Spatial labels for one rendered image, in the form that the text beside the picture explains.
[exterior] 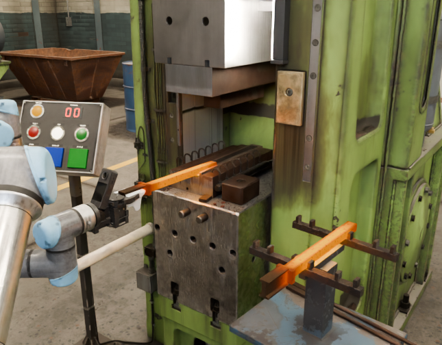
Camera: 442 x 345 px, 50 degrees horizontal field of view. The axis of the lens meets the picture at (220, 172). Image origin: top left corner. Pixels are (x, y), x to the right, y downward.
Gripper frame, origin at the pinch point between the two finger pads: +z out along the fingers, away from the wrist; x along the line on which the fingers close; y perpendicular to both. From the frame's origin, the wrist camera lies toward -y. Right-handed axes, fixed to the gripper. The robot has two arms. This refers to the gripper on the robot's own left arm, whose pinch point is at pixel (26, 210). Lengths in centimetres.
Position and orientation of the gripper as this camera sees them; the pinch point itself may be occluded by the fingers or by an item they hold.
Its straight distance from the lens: 163.2
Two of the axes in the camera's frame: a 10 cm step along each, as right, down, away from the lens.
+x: 6.7, 2.4, -7.0
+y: -7.4, 2.2, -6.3
